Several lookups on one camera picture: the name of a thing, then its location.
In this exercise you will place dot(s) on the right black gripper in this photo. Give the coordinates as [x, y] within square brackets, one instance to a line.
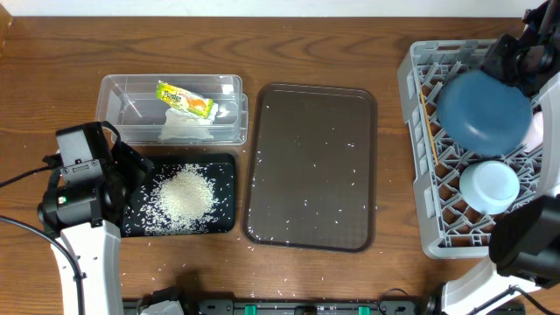
[493, 64]

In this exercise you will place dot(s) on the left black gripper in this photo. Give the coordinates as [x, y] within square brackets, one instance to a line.
[136, 165]

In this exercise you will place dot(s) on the blue plate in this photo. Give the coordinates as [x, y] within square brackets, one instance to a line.
[482, 114]

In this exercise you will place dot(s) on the white paper napkin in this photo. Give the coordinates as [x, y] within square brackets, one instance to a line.
[184, 124]

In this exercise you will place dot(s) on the pink plastic cup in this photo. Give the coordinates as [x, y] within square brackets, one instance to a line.
[534, 135]

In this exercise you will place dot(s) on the yellow green snack wrapper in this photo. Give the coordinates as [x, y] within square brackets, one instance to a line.
[184, 100]

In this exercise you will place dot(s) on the wooden chopstick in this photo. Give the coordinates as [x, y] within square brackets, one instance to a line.
[429, 131]

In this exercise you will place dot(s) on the light blue rice bowl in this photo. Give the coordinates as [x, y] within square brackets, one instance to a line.
[489, 187]

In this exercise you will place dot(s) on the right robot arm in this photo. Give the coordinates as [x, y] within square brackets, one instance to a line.
[523, 257]

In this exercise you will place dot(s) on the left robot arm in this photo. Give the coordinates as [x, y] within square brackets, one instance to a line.
[82, 211]

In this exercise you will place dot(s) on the clear plastic waste bin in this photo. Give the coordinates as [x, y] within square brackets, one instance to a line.
[129, 102]

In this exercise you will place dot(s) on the grey dishwasher rack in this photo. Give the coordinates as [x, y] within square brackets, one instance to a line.
[449, 228]

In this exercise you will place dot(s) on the black rectangular bin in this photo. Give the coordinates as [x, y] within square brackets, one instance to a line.
[220, 168]

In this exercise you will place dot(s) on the pile of white rice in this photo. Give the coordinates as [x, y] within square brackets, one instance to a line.
[178, 200]

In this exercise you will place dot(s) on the dark brown serving tray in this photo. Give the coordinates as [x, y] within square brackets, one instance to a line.
[311, 176]

